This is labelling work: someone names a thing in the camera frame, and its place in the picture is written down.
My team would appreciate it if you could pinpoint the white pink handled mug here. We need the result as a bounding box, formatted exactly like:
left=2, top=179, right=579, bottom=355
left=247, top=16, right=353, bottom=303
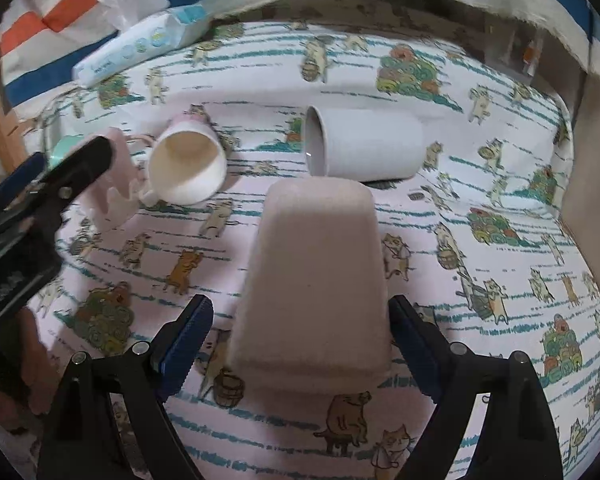
left=138, top=107, right=227, bottom=207

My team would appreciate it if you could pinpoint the grey cylindrical cup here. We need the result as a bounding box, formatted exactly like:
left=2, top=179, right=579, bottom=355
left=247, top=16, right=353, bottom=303
left=301, top=106, right=426, bottom=182

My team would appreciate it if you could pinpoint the baby wipes pack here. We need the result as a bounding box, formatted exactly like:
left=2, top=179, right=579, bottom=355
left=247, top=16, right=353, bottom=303
left=72, top=0, right=211, bottom=88

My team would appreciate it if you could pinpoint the person's left hand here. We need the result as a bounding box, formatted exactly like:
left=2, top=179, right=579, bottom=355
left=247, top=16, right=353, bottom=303
left=0, top=307, right=59, bottom=432

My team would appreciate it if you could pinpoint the mint green cup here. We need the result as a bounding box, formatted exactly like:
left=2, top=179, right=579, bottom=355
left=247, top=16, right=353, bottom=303
left=48, top=136, right=84, bottom=169

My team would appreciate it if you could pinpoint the beige pink square cup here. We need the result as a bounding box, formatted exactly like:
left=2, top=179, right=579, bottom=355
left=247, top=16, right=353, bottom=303
left=226, top=177, right=391, bottom=394

